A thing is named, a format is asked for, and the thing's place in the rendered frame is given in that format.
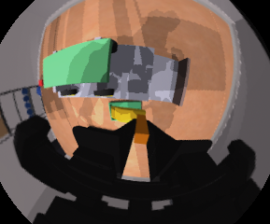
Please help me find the yellow wedge chock with orange handle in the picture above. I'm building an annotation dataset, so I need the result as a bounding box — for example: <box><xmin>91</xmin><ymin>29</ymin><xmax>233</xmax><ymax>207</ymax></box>
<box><xmin>112</xmin><ymin>105</ymin><xmax>149</xmax><ymax>145</ymax></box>

